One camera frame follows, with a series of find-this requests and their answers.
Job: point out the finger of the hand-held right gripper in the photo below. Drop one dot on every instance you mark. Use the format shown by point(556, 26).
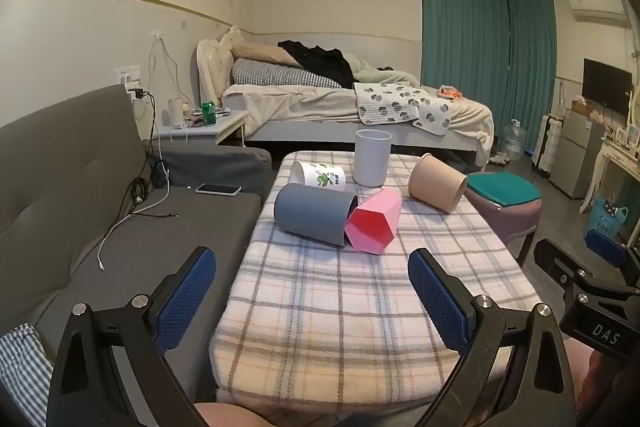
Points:
point(555, 259)
point(605, 248)

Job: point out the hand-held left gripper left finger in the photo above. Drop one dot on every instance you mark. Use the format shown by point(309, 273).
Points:
point(185, 297)

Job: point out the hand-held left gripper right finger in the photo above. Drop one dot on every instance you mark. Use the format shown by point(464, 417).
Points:
point(440, 302)

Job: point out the pink hexagonal cup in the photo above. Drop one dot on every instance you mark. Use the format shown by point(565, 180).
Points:
point(370, 227)

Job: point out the beige cup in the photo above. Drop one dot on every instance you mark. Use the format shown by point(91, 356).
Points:
point(435, 184)

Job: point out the grey cup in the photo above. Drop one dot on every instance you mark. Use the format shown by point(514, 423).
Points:
point(310, 214)

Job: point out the plain white cup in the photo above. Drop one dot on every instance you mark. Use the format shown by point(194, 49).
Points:
point(371, 159)

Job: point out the white cup with green print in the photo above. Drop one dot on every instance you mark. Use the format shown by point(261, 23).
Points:
point(320, 178)

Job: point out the person's right hand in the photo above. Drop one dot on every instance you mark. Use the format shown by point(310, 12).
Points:
point(582, 372)

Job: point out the blue plastic basket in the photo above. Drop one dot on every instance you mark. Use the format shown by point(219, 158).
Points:
point(605, 219)

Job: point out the purple stool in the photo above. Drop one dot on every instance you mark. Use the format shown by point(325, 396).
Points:
point(505, 222)

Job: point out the teal seat cushion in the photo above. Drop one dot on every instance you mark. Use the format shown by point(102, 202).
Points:
point(505, 189)

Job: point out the white dressing table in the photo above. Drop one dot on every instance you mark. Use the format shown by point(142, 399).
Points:
point(617, 157)

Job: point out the grey small fridge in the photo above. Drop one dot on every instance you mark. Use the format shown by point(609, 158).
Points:
point(575, 154)

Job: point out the white smartphone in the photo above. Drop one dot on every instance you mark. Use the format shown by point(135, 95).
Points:
point(218, 190)

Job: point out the white folded rack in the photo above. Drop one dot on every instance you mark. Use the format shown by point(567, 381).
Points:
point(545, 147)

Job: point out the plaid-covered table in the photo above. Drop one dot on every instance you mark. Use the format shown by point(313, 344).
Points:
point(325, 307)

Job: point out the clear water jug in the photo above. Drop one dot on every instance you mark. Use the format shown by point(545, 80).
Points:
point(514, 142)

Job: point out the black power adapter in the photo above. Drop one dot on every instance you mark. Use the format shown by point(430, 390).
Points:
point(160, 174)

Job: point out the person's leg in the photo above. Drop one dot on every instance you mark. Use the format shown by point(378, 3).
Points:
point(230, 417)

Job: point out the grey sofa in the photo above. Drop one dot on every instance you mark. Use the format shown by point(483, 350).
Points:
point(75, 207)

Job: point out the black television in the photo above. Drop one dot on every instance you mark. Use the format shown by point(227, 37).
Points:
point(606, 86)

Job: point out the striped cloth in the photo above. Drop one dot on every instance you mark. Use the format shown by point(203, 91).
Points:
point(22, 367)

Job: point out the white bedside table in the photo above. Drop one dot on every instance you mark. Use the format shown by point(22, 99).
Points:
point(225, 124)

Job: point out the green drink can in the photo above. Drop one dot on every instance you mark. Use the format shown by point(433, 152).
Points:
point(209, 113)

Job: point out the white cylindrical humidifier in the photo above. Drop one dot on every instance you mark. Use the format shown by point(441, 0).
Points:
point(176, 112)

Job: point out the orange snack packet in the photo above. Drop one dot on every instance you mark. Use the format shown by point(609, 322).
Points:
point(448, 93)

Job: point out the patterned bed mat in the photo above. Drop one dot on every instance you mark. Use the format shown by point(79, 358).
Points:
point(390, 104)

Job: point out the bed with white headboard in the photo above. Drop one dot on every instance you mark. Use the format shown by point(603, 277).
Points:
point(300, 107)

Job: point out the white air conditioner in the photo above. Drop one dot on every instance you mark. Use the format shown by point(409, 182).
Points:
point(597, 9)

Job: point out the teal curtain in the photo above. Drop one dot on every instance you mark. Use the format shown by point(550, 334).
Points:
point(465, 37)

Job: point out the checkered pillow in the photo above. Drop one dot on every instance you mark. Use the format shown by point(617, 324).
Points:
point(280, 74)

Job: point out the beige pillow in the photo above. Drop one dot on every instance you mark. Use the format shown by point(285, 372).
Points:
point(260, 53)

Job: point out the black clothes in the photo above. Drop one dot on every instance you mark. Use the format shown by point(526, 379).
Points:
point(325, 62)

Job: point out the white wall socket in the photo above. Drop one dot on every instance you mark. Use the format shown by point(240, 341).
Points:
point(157, 35)

